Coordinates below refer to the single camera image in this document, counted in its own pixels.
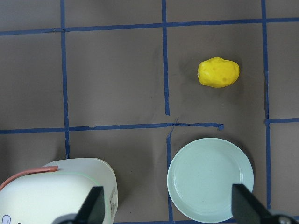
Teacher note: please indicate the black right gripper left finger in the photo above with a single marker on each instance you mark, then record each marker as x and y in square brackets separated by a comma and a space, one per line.
[92, 210]

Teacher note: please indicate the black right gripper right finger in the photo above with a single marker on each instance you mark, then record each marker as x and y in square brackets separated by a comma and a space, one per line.
[246, 209]

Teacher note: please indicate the white rice cooker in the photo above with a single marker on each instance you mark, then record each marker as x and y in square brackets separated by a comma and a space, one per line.
[42, 198]

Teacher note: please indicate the pale green plate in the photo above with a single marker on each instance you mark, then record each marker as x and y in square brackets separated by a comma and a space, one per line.
[201, 175]

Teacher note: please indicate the yellow toy potato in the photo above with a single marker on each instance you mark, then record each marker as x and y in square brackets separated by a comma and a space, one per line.
[218, 72]

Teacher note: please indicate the pink rice cooker handle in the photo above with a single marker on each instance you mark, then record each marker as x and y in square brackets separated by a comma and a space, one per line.
[45, 169]

